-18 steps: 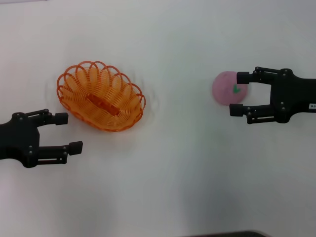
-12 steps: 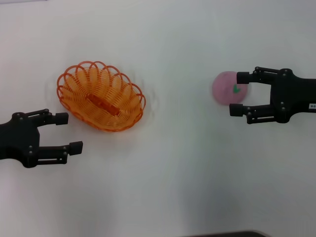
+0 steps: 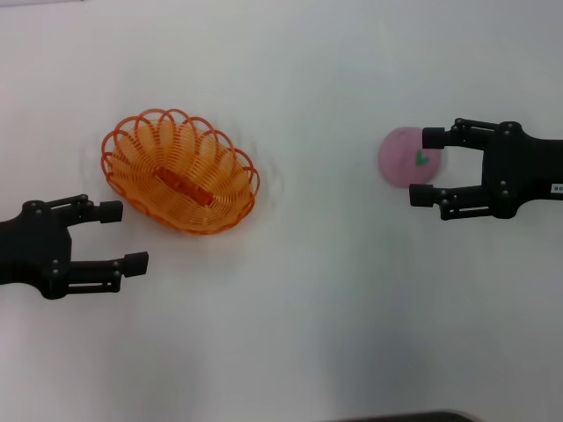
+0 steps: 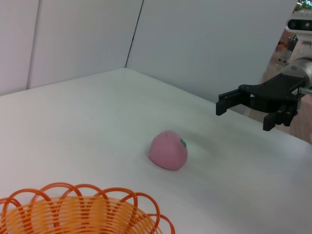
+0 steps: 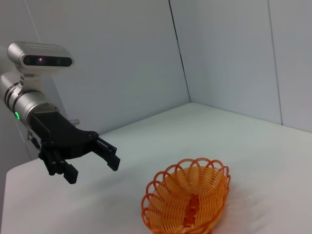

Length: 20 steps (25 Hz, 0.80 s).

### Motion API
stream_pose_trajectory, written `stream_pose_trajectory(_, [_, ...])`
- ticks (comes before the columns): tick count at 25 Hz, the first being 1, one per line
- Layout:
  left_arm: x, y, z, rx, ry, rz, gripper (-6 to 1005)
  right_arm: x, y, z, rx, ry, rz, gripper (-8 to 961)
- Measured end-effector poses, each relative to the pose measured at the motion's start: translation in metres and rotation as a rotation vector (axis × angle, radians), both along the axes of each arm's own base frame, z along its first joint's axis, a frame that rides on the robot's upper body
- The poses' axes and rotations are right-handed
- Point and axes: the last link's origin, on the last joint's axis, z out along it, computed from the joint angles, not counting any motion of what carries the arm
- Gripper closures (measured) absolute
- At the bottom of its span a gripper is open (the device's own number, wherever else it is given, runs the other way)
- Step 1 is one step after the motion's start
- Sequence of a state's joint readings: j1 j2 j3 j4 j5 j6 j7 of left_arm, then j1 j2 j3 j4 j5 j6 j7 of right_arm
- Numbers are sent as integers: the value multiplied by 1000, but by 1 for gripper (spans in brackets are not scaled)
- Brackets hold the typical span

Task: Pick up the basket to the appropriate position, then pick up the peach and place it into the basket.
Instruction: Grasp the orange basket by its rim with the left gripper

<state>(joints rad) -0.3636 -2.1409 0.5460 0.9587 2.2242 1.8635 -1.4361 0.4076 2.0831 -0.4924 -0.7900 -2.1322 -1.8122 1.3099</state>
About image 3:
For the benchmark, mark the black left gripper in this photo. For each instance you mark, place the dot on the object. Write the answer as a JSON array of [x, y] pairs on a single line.
[[35, 246]]

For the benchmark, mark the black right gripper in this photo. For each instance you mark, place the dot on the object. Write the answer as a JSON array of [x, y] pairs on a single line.
[[519, 171]]

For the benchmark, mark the pink toy peach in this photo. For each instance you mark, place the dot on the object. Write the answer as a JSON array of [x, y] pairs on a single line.
[[400, 158]]

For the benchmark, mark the black robot torso edge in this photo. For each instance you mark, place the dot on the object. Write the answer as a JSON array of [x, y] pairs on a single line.
[[409, 417]]

